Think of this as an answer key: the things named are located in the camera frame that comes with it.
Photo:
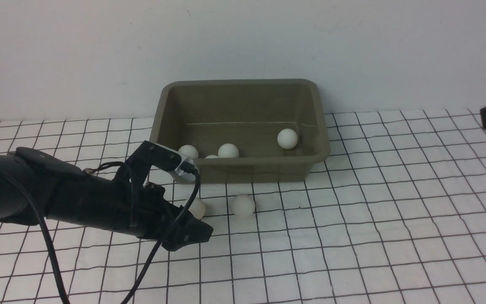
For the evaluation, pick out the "printed white ping-pong ball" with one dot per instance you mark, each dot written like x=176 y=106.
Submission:
x=287 y=139

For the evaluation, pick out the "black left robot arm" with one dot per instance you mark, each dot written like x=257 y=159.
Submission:
x=62 y=191

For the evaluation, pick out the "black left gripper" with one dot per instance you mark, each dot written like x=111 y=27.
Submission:
x=158 y=218

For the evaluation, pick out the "olive green plastic bin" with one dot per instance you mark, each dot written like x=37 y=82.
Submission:
x=249 y=114

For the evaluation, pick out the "white black grid tablecloth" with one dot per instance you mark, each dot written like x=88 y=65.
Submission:
x=395 y=215

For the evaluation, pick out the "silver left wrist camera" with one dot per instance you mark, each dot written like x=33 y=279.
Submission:
x=148 y=155

